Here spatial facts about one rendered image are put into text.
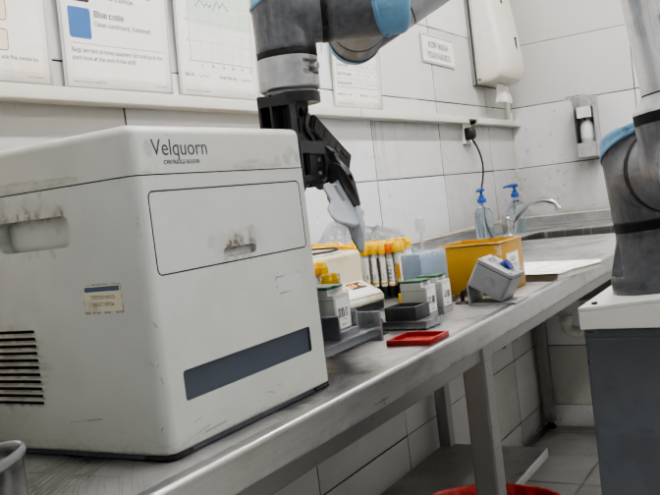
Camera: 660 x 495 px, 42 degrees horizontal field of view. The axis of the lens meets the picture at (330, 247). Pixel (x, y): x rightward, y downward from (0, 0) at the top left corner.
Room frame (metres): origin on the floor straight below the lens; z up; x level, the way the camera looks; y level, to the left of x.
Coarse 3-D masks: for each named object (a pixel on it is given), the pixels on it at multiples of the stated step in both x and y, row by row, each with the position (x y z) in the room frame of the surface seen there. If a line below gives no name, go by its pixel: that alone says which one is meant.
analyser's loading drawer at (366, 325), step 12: (360, 312) 1.14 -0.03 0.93; (372, 312) 1.13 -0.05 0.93; (324, 324) 1.05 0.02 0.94; (336, 324) 1.04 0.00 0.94; (360, 324) 1.14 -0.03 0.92; (372, 324) 1.13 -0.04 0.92; (324, 336) 1.05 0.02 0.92; (336, 336) 1.05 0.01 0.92; (348, 336) 1.06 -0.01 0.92; (360, 336) 1.08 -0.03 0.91; (372, 336) 1.11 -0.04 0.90; (336, 348) 1.02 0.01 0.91; (348, 348) 1.05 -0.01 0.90
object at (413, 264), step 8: (440, 248) 1.60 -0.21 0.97; (408, 256) 1.54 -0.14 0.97; (416, 256) 1.53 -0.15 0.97; (424, 256) 1.54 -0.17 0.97; (432, 256) 1.56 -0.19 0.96; (440, 256) 1.59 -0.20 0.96; (408, 264) 1.54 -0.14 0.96; (416, 264) 1.53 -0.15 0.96; (424, 264) 1.53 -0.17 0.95; (432, 264) 1.56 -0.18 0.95; (440, 264) 1.58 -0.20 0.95; (408, 272) 1.54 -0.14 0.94; (416, 272) 1.53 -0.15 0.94; (424, 272) 1.53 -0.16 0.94; (432, 272) 1.56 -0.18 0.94; (440, 272) 1.58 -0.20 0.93; (456, 296) 1.59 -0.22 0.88
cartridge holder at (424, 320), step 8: (400, 304) 1.37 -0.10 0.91; (408, 304) 1.36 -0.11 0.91; (416, 304) 1.35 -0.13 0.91; (424, 304) 1.33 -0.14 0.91; (392, 312) 1.33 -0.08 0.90; (400, 312) 1.32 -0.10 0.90; (408, 312) 1.31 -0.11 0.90; (416, 312) 1.31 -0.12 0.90; (424, 312) 1.33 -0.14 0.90; (384, 320) 1.35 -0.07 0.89; (392, 320) 1.33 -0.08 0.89; (400, 320) 1.32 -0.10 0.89; (408, 320) 1.31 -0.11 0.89; (416, 320) 1.31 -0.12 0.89; (424, 320) 1.30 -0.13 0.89; (432, 320) 1.31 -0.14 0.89; (440, 320) 1.33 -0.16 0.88; (384, 328) 1.33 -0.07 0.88; (392, 328) 1.33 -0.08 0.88; (400, 328) 1.32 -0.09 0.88; (408, 328) 1.31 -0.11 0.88; (416, 328) 1.30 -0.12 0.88; (424, 328) 1.30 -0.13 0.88
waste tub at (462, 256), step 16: (480, 240) 1.74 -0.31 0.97; (496, 240) 1.72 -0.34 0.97; (512, 240) 1.65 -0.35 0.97; (448, 256) 1.64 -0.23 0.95; (464, 256) 1.63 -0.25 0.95; (480, 256) 1.61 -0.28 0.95; (512, 256) 1.64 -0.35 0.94; (448, 272) 1.64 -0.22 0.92; (464, 272) 1.63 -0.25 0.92; (464, 288) 1.63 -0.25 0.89
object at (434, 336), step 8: (400, 336) 1.22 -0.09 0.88; (408, 336) 1.24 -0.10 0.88; (416, 336) 1.23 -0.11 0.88; (424, 336) 1.23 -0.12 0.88; (432, 336) 1.22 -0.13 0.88; (440, 336) 1.19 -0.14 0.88; (392, 344) 1.19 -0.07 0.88; (400, 344) 1.18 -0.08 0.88; (408, 344) 1.18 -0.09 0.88; (416, 344) 1.17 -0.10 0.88; (424, 344) 1.16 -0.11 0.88; (432, 344) 1.17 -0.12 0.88
